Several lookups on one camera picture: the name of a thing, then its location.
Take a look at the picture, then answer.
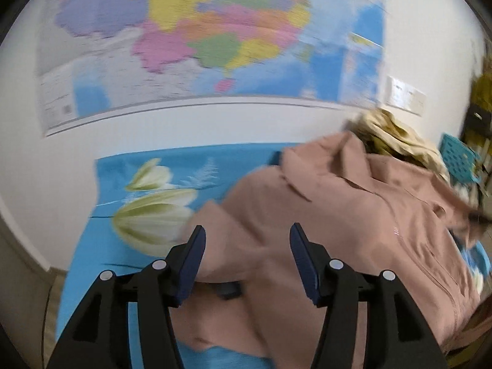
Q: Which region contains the cream garment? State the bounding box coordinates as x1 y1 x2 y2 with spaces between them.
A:
348 108 479 204

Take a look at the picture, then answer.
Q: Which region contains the white wall switch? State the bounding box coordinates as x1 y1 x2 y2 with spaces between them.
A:
413 89 427 117

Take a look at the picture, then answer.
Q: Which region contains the blue floral bed sheet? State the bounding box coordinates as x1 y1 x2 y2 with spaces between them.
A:
56 142 490 369

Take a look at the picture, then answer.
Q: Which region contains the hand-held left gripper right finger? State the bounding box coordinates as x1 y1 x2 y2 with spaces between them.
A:
289 223 448 369

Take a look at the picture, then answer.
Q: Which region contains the colourful wall map poster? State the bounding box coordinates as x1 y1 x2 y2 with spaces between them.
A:
36 0 387 139

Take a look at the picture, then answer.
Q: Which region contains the pink jacket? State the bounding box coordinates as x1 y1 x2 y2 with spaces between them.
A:
169 131 492 369

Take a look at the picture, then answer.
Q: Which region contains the yellow hanging garment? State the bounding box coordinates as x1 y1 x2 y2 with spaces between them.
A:
471 72 492 109

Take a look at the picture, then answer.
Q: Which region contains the teal perforated plastic rack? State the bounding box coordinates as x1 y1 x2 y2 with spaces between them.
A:
438 133 486 185

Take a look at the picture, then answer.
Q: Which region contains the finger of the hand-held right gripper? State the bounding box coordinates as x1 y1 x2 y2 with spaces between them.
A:
467 211 492 228

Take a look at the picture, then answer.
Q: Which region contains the black handbag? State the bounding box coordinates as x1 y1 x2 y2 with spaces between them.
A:
466 104 492 140

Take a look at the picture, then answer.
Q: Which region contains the white wall socket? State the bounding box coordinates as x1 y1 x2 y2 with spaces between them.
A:
385 76 401 107
400 82 415 112

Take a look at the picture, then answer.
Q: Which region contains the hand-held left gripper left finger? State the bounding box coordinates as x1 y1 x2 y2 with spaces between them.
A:
46 225 207 369

